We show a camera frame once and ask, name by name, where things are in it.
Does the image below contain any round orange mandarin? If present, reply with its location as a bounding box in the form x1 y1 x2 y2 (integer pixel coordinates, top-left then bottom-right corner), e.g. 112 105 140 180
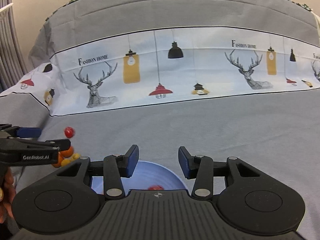
59 146 74 158

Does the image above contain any small red fruit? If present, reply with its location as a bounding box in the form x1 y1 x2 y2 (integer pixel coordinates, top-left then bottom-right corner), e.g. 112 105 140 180
64 126 75 139

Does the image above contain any yellow-green small fruit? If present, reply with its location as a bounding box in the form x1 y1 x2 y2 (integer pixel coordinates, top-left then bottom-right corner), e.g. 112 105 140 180
71 153 81 161

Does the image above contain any person's left hand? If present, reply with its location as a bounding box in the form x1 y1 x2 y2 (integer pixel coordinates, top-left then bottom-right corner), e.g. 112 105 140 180
0 168 16 224

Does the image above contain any grey ribbed curtain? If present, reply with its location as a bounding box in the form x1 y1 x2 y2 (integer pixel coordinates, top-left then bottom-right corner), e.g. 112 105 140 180
1 0 28 91

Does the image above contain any blue round plate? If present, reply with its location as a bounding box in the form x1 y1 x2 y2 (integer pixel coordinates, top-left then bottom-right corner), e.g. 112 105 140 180
90 160 189 196

